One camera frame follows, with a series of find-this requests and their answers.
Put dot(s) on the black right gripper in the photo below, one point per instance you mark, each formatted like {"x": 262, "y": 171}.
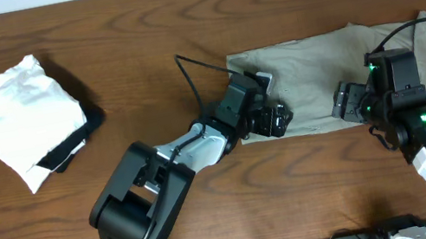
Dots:
{"x": 346, "y": 101}

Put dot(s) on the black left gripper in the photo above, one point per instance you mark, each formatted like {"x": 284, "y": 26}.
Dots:
{"x": 280, "y": 125}

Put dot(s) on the khaki shorts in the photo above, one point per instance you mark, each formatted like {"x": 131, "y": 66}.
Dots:
{"x": 307, "y": 72}

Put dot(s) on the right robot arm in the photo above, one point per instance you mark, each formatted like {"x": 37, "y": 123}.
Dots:
{"x": 392, "y": 102}

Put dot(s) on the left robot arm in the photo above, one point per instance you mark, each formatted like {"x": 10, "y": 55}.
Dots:
{"x": 144, "y": 195}

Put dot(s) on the folded black garment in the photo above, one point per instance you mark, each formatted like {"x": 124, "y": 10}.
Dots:
{"x": 38, "y": 140}

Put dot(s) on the folded white shirt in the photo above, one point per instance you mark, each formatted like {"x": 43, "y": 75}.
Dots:
{"x": 26, "y": 85}

